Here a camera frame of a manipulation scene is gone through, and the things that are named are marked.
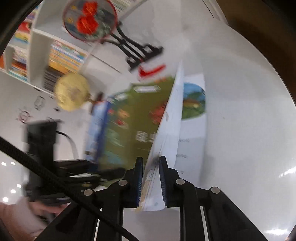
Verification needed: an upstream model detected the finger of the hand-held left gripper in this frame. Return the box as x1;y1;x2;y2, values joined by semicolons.
55;160;126;183

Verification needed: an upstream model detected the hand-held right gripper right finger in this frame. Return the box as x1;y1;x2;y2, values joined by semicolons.
159;156;269;241

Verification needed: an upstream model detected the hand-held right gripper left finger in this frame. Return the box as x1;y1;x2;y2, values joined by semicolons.
38;157;145;241

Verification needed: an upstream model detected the white thin book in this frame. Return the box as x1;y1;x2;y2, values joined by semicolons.
136;59;207;212

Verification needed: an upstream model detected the row of shelved colourful books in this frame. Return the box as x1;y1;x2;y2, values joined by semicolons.
0;0;130;81

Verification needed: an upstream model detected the blue thin book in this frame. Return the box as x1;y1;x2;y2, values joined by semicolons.
84;101;109;163

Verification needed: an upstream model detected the yellow globe with brown base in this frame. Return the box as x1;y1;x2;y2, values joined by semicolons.
54;73;104;112

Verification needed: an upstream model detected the olive green book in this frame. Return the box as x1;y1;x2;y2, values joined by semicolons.
99;76;175;172

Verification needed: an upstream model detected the white bookshelf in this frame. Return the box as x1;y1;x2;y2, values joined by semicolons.
0;0;148;93

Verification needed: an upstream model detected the red tassel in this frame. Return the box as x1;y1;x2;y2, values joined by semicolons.
139;64;166;78

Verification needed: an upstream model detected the black carved fan stand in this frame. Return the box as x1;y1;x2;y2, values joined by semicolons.
102;21;163;70

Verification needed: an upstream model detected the black cable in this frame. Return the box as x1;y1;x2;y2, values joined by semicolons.
0;136;141;241
55;131;78;160

